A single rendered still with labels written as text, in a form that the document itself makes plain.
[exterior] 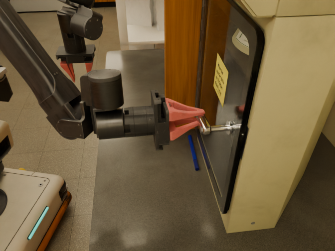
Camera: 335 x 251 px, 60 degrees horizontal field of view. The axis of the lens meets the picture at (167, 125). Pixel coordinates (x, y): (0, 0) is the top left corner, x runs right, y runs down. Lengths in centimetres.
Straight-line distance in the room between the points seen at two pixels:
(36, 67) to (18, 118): 229
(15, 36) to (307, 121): 51
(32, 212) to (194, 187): 107
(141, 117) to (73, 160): 176
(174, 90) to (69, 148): 163
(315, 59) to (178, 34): 40
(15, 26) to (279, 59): 43
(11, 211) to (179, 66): 121
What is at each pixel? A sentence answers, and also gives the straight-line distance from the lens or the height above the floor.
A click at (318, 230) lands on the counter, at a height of 94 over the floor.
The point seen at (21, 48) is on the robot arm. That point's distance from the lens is 58.
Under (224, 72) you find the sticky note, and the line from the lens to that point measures 55.
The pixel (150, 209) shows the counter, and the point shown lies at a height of 94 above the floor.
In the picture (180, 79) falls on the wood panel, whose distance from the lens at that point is 82.
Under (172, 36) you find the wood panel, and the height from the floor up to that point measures 125.
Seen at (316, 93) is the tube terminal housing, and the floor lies 130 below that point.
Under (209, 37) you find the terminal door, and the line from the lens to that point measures 65.
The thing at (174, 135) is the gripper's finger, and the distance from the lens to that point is 54.
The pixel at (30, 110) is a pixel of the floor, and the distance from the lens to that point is 291.
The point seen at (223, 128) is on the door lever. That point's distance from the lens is 52.
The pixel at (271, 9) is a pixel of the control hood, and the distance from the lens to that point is 39.
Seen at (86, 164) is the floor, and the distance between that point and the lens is 220.
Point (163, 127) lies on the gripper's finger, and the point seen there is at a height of 119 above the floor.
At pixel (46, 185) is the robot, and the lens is 176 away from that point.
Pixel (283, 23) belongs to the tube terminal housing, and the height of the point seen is 140.
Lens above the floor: 152
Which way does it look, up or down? 38 degrees down
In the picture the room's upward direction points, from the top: straight up
